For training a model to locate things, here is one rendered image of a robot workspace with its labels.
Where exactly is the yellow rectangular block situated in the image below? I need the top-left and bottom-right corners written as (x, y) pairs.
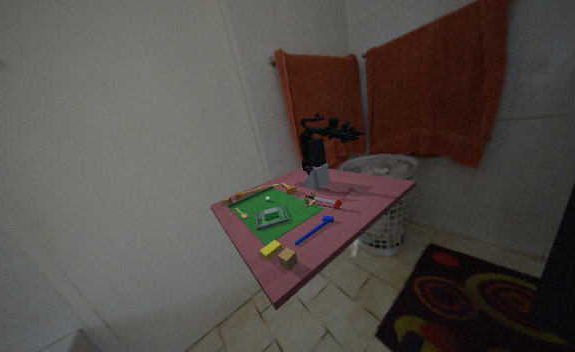
top-left (260, 240), bottom-right (282, 261)

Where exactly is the blue golf putter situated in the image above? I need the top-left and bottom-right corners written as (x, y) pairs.
top-left (295, 216), bottom-right (334, 246)

